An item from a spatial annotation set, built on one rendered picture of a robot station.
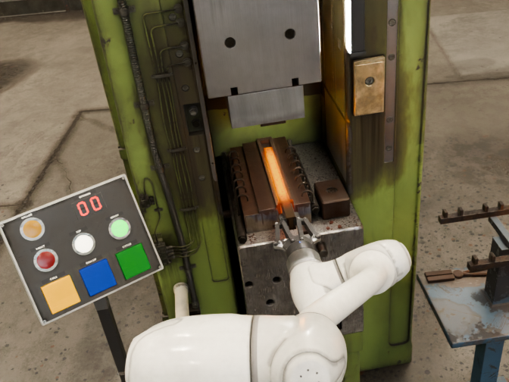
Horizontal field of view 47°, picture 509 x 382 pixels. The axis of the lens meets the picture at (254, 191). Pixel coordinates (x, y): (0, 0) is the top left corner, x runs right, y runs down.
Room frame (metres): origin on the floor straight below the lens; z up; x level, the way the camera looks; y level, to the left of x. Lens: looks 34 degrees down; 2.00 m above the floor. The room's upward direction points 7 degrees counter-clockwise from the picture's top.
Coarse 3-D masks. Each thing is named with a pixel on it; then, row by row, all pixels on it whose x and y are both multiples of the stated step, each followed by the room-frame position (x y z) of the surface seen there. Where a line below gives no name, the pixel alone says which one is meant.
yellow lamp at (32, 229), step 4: (24, 224) 1.21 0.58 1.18; (28, 224) 1.21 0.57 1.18; (32, 224) 1.22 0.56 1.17; (36, 224) 1.22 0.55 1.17; (40, 224) 1.22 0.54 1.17; (24, 228) 1.21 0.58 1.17; (28, 228) 1.21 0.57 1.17; (32, 228) 1.21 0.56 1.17; (36, 228) 1.21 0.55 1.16; (40, 228) 1.22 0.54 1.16; (24, 232) 1.20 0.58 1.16; (28, 232) 1.20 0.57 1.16; (32, 232) 1.20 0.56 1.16; (36, 232) 1.21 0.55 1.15; (40, 232) 1.21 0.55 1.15; (28, 236) 1.20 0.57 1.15; (32, 236) 1.20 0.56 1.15; (36, 236) 1.20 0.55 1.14
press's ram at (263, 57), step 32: (192, 0) 1.41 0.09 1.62; (224, 0) 1.41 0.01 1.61; (256, 0) 1.41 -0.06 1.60; (288, 0) 1.42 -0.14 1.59; (224, 32) 1.41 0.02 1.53; (256, 32) 1.41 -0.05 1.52; (288, 32) 1.42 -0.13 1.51; (224, 64) 1.41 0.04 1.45; (256, 64) 1.41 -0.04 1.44; (288, 64) 1.42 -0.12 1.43; (320, 64) 1.43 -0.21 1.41
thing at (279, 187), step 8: (264, 152) 1.73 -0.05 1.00; (272, 152) 1.71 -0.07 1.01; (272, 160) 1.66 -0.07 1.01; (272, 168) 1.61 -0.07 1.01; (272, 176) 1.56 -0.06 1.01; (280, 176) 1.56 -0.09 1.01; (280, 184) 1.51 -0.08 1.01; (280, 192) 1.47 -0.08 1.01; (280, 200) 1.43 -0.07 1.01; (288, 200) 1.41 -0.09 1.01; (280, 208) 1.40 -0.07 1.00; (288, 208) 1.36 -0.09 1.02; (288, 216) 1.33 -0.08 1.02; (288, 224) 1.34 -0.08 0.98
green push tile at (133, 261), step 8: (128, 248) 1.24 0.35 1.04; (136, 248) 1.25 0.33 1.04; (120, 256) 1.22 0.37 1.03; (128, 256) 1.23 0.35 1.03; (136, 256) 1.23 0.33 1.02; (144, 256) 1.24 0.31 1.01; (120, 264) 1.21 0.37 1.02; (128, 264) 1.22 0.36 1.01; (136, 264) 1.22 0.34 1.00; (144, 264) 1.23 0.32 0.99; (128, 272) 1.20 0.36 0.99; (136, 272) 1.21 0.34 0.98
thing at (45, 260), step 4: (44, 252) 1.18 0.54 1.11; (48, 252) 1.19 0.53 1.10; (40, 256) 1.17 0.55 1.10; (44, 256) 1.18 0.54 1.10; (48, 256) 1.18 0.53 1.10; (52, 256) 1.18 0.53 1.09; (36, 260) 1.17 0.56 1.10; (40, 260) 1.17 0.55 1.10; (44, 260) 1.17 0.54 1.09; (48, 260) 1.17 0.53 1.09; (52, 260) 1.18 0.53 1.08; (40, 264) 1.16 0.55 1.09; (44, 264) 1.17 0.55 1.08; (48, 264) 1.17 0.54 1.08; (52, 264) 1.17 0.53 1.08; (44, 268) 1.16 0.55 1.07
